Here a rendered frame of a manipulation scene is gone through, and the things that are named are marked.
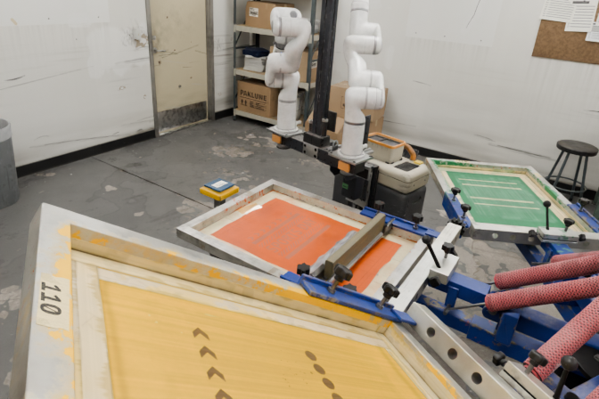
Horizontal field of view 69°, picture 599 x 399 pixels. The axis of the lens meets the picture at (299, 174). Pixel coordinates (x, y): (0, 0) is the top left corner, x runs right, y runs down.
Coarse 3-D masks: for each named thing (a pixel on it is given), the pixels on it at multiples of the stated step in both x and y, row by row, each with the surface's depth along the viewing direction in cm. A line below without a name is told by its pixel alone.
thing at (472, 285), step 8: (456, 280) 136; (464, 280) 136; (472, 280) 136; (440, 288) 138; (456, 288) 134; (464, 288) 133; (472, 288) 132; (480, 288) 133; (488, 288) 133; (464, 296) 134; (472, 296) 132; (480, 296) 131
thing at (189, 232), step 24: (264, 192) 199; (288, 192) 199; (216, 216) 174; (360, 216) 181; (192, 240) 159; (216, 240) 156; (432, 240) 169; (240, 264) 148; (264, 264) 145; (408, 264) 151
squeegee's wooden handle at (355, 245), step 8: (376, 216) 165; (384, 216) 167; (368, 224) 160; (376, 224) 161; (360, 232) 154; (368, 232) 156; (376, 232) 164; (352, 240) 149; (360, 240) 152; (368, 240) 159; (344, 248) 144; (352, 248) 147; (360, 248) 154; (336, 256) 140; (344, 256) 143; (352, 256) 149; (328, 264) 138; (344, 264) 145; (328, 272) 139
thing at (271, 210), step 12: (264, 204) 191; (276, 204) 192; (288, 204) 193; (252, 216) 181; (264, 216) 181; (276, 216) 182; (312, 216) 184; (324, 216) 184; (336, 228) 176; (348, 228) 177; (324, 240) 167; (336, 240) 168; (384, 240) 170; (372, 252) 162; (384, 252) 163; (372, 264) 155; (384, 264) 156
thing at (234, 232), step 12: (228, 228) 171; (240, 228) 172; (252, 228) 172; (228, 240) 163; (240, 240) 164; (252, 252) 157; (264, 252) 158; (300, 252) 159; (312, 252) 160; (324, 252) 160; (276, 264) 152; (288, 264) 152; (300, 264) 153; (312, 264) 153; (360, 264) 155; (360, 276) 148; (372, 276) 149; (360, 288) 143
